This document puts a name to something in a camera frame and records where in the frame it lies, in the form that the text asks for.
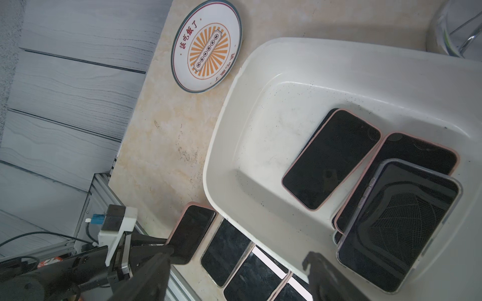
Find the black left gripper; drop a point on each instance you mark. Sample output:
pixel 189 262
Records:
pixel 132 253

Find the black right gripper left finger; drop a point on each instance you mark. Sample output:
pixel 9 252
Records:
pixel 149 283

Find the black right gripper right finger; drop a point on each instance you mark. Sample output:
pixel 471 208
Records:
pixel 327 283

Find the black phone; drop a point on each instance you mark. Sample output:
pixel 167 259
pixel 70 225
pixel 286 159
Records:
pixel 257 278
pixel 296 289

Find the phone with purple clear case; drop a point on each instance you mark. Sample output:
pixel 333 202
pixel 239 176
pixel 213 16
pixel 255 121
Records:
pixel 400 213

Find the white plastic storage box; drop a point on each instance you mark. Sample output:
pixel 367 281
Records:
pixel 281 94

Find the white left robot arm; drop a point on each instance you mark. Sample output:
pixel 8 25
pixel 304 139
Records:
pixel 69 278

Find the orange patterned round plate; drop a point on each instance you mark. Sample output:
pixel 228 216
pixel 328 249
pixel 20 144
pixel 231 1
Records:
pixel 206 46

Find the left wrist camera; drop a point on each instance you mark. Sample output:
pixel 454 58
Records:
pixel 115 222

